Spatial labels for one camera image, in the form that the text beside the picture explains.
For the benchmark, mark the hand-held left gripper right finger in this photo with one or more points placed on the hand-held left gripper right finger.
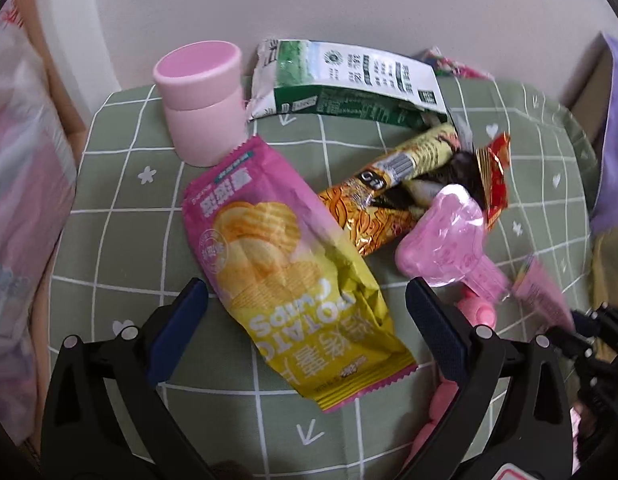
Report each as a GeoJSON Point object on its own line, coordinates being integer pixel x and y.
{"type": "Point", "coordinates": [436, 330]}

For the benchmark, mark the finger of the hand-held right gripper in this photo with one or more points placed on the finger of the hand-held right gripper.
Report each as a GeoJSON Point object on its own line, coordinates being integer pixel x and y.
{"type": "Point", "coordinates": [564, 342]}
{"type": "Point", "coordinates": [606, 317]}

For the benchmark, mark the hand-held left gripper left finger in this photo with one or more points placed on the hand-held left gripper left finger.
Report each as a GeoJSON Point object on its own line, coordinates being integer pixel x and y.
{"type": "Point", "coordinates": [181, 327]}

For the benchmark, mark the pink cartoon pouch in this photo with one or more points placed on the pink cartoon pouch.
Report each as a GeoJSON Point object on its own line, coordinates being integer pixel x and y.
{"type": "Point", "coordinates": [439, 240]}

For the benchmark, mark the pink and yellow chip bag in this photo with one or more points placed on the pink and yellow chip bag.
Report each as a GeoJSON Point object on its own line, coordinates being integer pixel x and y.
{"type": "Point", "coordinates": [269, 270]}

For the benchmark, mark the gold noodle wrapper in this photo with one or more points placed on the gold noodle wrapper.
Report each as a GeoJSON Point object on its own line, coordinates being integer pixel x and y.
{"type": "Point", "coordinates": [369, 205]}

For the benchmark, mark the pink caterpillar toy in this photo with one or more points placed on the pink caterpillar toy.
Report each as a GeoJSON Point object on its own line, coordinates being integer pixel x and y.
{"type": "Point", "coordinates": [476, 310]}

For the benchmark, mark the green checked tablecloth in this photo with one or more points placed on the green checked tablecloth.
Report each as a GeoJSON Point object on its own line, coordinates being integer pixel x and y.
{"type": "Point", "coordinates": [139, 240]}

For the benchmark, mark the purple cloth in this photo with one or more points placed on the purple cloth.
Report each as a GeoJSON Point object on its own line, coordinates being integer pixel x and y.
{"type": "Point", "coordinates": [614, 160]}

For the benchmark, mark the red and gold wrapper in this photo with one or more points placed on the red and gold wrapper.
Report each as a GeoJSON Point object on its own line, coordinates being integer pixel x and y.
{"type": "Point", "coordinates": [494, 175]}

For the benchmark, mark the white plastic shopping bag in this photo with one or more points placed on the white plastic shopping bag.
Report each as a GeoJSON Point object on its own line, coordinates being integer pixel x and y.
{"type": "Point", "coordinates": [24, 185]}

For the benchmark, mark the pink jar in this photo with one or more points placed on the pink jar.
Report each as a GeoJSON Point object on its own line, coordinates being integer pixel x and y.
{"type": "Point", "coordinates": [199, 110]}

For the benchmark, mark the pink floral wrapper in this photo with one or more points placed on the pink floral wrapper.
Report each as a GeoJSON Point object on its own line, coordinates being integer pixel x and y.
{"type": "Point", "coordinates": [454, 66]}

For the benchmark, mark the green white snack bag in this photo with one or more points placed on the green white snack bag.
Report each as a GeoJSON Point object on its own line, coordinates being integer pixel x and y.
{"type": "Point", "coordinates": [339, 80]}

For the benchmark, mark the white arched cabinet frame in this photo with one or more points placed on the white arched cabinet frame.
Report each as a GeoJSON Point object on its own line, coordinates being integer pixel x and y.
{"type": "Point", "coordinates": [74, 20]}

